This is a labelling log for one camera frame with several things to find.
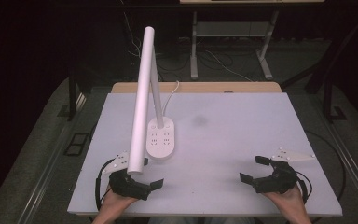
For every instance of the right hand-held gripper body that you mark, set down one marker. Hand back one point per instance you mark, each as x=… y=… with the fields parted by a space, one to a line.
x=276 y=182

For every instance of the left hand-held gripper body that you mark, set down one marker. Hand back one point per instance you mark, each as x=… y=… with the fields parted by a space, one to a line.
x=127 y=185

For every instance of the white desk lamp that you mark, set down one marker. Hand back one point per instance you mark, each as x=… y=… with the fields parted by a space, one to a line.
x=143 y=93

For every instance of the person's left hand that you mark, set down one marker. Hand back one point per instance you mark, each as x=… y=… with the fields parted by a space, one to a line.
x=113 y=202

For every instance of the person's right hand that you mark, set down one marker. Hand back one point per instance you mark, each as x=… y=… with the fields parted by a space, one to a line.
x=289 y=200

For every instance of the white table mat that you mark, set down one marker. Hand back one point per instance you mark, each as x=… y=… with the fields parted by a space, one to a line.
x=230 y=140

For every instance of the wooden table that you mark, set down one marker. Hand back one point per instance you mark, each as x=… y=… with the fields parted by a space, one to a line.
x=199 y=87

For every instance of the black metal stand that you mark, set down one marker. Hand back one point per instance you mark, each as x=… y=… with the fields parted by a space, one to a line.
x=329 y=77
x=72 y=93

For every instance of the white desk with metal legs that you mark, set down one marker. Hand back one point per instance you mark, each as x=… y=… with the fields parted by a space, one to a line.
x=230 y=28

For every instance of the black floor frame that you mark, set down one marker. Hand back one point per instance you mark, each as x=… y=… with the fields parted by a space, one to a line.
x=76 y=144

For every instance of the metal floor rail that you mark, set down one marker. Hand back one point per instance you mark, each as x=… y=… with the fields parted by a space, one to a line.
x=49 y=174
x=351 y=161

